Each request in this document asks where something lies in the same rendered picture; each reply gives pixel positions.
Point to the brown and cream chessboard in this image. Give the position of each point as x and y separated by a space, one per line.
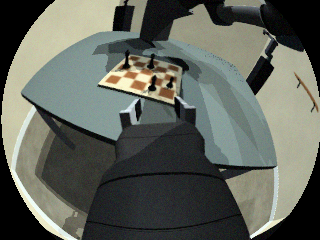
136 79

